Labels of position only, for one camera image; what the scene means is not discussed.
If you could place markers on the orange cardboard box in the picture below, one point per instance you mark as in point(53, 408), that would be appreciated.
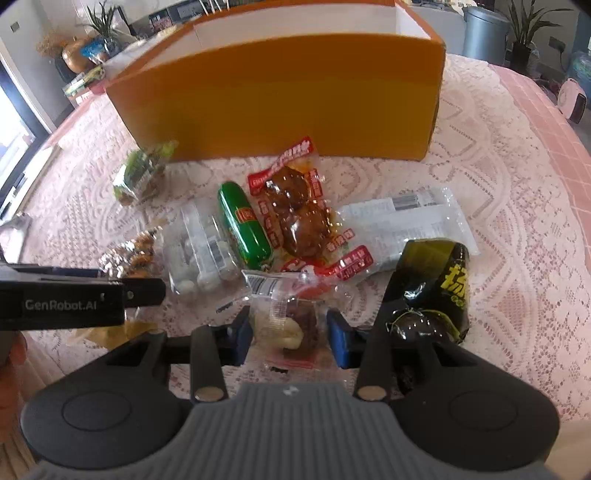
point(360, 78)

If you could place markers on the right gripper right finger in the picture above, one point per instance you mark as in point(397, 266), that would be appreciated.
point(367, 349)

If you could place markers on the left potted plant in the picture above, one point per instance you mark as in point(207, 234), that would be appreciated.
point(102, 43)

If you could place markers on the red braised meat pack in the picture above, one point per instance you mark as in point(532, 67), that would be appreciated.
point(303, 228)

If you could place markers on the blue water jug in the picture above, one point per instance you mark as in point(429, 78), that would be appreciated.
point(580, 70)

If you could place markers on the white flat snack pack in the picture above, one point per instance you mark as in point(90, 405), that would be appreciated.
point(385, 225)

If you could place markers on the clear small candy pack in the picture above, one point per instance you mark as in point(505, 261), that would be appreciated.
point(289, 317)

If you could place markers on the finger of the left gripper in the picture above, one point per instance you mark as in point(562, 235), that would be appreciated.
point(143, 292)

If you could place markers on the green sausage stick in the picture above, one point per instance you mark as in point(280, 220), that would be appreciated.
point(244, 229)

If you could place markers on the person left hand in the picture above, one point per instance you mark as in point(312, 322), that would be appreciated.
point(9, 386)

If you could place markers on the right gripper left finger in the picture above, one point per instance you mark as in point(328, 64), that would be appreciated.
point(212, 348)

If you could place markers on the potted green plant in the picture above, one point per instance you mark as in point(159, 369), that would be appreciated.
point(526, 21)

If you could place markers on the mixed nuts clear pack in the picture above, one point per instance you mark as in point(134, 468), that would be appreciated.
point(133, 259)

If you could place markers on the black dried fruit pack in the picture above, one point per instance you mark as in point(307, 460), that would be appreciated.
point(426, 300)

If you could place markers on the pink small heater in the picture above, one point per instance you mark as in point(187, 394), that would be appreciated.
point(572, 101)

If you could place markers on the white lace tablecloth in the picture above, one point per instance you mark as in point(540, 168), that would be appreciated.
point(529, 286)

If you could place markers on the clear white candy pack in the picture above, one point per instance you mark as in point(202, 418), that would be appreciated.
point(197, 253)

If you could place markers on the grey metal trash bin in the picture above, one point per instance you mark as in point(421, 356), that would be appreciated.
point(486, 34)

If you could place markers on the pink checkered table cover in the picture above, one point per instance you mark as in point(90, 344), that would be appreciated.
point(490, 113)

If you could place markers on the green pea snack pack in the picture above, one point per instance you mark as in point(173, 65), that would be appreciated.
point(141, 174)

